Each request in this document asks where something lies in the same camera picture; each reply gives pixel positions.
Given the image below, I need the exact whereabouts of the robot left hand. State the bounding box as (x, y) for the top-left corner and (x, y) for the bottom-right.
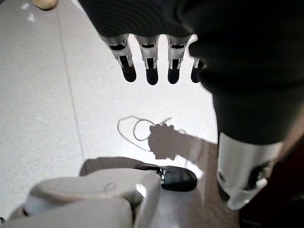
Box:
(78, 0), (304, 211)

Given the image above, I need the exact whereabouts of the dark robot foot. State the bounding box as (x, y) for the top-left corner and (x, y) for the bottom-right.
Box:
(160, 165), (198, 192)

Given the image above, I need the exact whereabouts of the dark wooden furniture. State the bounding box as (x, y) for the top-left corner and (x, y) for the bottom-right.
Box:
(238, 123), (304, 228)

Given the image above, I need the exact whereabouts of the beige object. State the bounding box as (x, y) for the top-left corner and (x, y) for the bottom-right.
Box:
(32, 0), (59, 11)

